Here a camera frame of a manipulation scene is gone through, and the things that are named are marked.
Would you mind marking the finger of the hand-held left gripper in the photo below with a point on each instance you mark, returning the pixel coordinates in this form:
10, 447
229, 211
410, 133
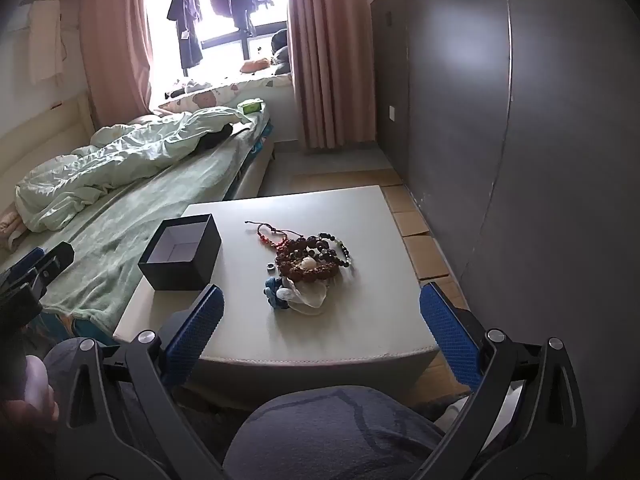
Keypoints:
29, 259
57, 260

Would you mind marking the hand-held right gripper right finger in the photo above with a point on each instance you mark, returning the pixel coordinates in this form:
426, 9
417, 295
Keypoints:
447, 332

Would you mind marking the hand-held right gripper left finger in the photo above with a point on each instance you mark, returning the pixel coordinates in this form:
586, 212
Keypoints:
197, 327

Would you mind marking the black jewelry box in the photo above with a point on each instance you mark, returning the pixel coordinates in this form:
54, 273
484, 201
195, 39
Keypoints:
197, 260

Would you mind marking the white pendant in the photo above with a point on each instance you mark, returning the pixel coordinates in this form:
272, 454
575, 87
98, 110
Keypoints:
307, 263

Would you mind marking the person's left hand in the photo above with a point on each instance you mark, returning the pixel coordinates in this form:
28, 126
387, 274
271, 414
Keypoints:
37, 385

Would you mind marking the pink pillow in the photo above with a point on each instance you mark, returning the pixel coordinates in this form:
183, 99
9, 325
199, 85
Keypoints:
9, 227

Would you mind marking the light green bed sheet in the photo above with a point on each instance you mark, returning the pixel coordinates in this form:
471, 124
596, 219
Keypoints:
120, 240

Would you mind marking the person's grey trouser leg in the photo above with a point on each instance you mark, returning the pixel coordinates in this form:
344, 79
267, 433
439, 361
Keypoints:
325, 440
60, 360

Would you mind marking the blue fabric ornament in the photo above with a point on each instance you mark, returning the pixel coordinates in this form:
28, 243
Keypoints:
274, 292

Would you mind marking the cardboard floor sheets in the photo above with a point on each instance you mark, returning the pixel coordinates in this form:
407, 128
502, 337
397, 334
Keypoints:
417, 250

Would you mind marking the white low table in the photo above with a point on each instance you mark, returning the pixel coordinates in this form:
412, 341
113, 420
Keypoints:
350, 320

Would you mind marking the clear plastic bag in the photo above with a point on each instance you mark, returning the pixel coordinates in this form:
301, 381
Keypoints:
310, 297

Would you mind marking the light green duvet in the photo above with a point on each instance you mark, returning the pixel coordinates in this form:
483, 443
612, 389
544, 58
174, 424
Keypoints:
135, 155

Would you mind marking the black cloth on bed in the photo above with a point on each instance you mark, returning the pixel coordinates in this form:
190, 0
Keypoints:
216, 137

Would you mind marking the grey wardrobe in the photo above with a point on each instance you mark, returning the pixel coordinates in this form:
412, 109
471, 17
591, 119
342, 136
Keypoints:
500, 135

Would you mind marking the white hanging towel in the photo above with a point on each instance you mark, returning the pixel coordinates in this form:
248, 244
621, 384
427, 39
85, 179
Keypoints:
46, 45

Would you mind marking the pink curtain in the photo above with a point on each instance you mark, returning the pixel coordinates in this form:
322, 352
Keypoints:
332, 60
117, 45

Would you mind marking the green tissue pack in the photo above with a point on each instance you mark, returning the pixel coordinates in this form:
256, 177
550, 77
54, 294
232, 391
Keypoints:
250, 106

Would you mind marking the patterned window seat cushion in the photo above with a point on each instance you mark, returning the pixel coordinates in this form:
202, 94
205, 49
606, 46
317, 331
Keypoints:
220, 91

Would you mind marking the orange plush item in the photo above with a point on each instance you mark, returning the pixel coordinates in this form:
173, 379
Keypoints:
255, 65

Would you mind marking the dark cushions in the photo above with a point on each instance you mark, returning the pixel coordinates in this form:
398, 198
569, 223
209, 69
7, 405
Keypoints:
281, 47

